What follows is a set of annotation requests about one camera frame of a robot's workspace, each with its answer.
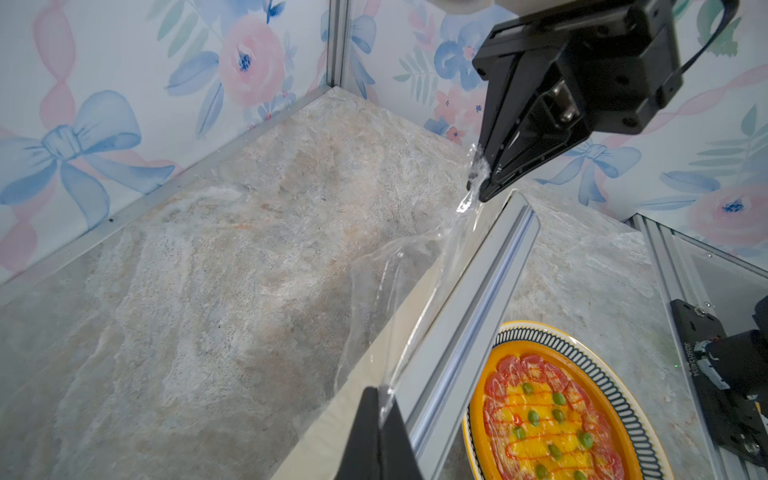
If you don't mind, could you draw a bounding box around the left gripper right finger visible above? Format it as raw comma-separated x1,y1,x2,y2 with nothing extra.
379,403,423,480

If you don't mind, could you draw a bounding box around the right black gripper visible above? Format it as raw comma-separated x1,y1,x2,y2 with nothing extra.
472,1,683,202

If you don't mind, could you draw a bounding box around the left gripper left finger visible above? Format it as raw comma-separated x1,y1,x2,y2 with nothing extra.
334,387,381,480

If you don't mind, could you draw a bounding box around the cream plastic wrap dispenser box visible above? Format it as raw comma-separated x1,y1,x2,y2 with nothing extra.
276,191,540,479

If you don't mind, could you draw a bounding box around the yellow plate with food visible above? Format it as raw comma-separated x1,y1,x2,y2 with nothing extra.
462,321,673,479

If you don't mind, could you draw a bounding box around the clear plastic wrap sheet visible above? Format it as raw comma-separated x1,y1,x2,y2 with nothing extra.
335,145,500,424

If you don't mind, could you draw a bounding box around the aluminium front rail frame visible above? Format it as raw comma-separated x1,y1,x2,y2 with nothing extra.
629,214,767,479

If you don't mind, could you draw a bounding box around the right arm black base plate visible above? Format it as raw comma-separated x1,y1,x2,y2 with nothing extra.
670,299,767,467

